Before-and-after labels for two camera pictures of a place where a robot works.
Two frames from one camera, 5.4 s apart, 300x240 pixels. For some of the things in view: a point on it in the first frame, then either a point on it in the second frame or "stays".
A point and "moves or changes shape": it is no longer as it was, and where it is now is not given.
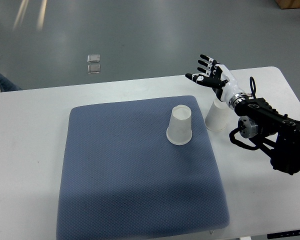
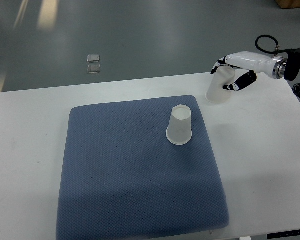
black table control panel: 289,233 stays
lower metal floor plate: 93,69 stays
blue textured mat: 122,179 stays
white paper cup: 216,119 moves or changes shape
